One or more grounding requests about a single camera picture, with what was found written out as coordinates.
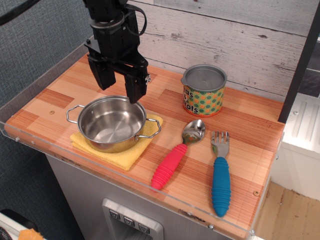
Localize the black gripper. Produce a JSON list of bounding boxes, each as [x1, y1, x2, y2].
[[86, 4, 150, 104]]

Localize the small steel pot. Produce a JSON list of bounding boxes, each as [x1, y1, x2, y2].
[[66, 95, 162, 153]]

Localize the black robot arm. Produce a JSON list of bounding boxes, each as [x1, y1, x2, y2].
[[84, 0, 151, 104]]

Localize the yellow folded towel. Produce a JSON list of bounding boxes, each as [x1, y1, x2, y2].
[[69, 114, 164, 172]]

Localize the patterned peas carrots can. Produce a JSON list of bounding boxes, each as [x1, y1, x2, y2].
[[181, 64, 227, 117]]

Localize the grey toy cabinet front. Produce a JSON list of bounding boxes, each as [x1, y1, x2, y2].
[[47, 155, 228, 240]]

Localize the silver button panel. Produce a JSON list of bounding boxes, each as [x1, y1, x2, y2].
[[102, 198, 165, 240]]

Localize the orange object at corner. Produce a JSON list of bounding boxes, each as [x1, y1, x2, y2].
[[18, 228, 44, 240]]

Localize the white toy appliance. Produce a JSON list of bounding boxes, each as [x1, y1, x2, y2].
[[270, 93, 320, 200]]

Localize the red handled spoon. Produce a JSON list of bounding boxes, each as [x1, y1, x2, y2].
[[151, 119, 206, 190]]

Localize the black braided cable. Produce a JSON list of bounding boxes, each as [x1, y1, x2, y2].
[[0, 0, 41, 26]]

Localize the blue handled fork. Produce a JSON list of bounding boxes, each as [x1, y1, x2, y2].
[[211, 131, 231, 218]]

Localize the black right post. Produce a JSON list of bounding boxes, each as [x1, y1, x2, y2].
[[278, 4, 320, 124]]

